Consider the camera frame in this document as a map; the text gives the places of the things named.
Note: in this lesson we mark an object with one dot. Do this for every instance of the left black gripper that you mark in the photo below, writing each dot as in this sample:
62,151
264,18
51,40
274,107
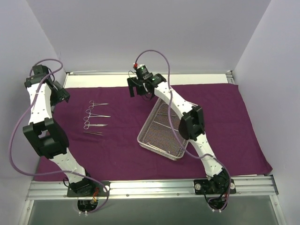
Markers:
62,94

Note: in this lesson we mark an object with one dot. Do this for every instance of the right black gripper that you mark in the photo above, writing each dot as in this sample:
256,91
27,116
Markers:
135,85

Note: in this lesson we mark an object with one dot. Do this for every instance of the silver surgical forceps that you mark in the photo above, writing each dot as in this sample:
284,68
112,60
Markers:
93,104
93,115

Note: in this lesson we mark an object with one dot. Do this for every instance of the silver surgical scissors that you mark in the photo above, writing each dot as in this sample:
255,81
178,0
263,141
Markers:
88,125

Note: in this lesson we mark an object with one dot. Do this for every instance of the metal mesh instrument tray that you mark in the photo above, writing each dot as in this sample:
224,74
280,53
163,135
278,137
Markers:
156,134

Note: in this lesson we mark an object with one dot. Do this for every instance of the purple cloth wrap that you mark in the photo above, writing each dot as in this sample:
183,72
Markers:
118,156

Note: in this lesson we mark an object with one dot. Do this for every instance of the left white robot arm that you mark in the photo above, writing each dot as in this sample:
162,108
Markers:
47,137

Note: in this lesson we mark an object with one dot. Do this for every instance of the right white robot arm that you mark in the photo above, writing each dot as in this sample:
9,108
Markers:
191,126

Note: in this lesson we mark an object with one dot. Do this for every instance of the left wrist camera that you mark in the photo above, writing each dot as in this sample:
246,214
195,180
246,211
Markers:
40,69

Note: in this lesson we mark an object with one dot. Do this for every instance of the aluminium right side rail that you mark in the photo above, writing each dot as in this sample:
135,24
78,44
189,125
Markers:
230,78

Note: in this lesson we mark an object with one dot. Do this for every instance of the aluminium rail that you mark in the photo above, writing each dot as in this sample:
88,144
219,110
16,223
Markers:
230,78
138,189

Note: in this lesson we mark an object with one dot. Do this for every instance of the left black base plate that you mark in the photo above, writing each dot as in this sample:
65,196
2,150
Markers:
88,189

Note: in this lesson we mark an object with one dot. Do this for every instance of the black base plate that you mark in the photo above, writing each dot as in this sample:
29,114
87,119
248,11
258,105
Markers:
210,187
88,189

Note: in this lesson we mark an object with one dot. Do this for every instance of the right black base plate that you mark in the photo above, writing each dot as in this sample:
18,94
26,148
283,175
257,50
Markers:
210,187

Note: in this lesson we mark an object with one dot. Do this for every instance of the aluminium front rail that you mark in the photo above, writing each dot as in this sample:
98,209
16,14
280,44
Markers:
138,189

